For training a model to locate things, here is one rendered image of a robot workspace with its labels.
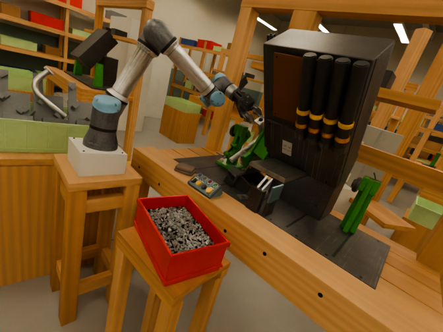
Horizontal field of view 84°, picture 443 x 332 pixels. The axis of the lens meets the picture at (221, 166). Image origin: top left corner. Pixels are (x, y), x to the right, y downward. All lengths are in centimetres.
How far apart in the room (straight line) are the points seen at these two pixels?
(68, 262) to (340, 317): 115
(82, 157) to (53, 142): 43
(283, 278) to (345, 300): 20
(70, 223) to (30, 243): 55
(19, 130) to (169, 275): 110
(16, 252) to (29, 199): 34
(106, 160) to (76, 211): 25
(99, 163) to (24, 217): 62
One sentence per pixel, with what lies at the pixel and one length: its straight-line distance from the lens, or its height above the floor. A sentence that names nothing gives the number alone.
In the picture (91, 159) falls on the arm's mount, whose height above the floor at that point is 93.
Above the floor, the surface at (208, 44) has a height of 214.
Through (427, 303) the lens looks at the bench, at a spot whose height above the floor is 88.
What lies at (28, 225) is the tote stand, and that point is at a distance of 173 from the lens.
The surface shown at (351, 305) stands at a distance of 92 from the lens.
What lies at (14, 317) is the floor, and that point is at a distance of 183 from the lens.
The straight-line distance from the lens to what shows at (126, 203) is 132.
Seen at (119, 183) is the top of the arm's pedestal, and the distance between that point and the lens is 124.
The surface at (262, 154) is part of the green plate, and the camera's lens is 117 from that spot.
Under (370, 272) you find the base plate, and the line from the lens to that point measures 111.
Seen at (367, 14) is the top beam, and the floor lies 185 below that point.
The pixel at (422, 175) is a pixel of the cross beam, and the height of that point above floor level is 123.
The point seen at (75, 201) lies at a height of 76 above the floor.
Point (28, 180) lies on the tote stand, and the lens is 159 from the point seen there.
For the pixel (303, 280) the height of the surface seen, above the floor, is 86.
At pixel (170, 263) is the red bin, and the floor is 89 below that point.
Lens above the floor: 140
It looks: 19 degrees down
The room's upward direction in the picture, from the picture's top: 16 degrees clockwise
